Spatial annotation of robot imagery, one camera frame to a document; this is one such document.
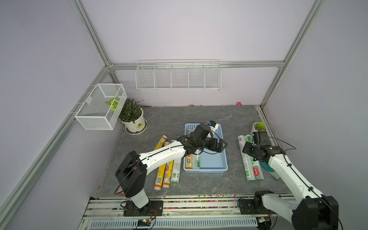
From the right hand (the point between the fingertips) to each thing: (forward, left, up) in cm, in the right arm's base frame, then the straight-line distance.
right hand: (246, 148), depth 85 cm
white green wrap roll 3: (-6, +31, -5) cm, 32 cm away
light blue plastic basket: (-6, +22, -7) cm, 24 cm away
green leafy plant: (+23, +73, +8) cm, 76 cm away
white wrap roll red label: (-8, -5, -5) cm, 11 cm away
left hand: (-2, +17, +9) cm, 20 cm away
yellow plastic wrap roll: (-3, +35, -7) cm, 35 cm away
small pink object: (+49, -9, -11) cm, 51 cm away
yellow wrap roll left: (-15, +52, -7) cm, 54 cm away
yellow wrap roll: (-12, +47, -7) cm, 49 cm away
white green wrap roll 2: (-9, 0, -6) cm, 11 cm away
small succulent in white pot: (+16, -12, 0) cm, 20 cm away
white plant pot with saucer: (+19, +71, -4) cm, 74 cm away
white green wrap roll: (-11, +42, -6) cm, 44 cm away
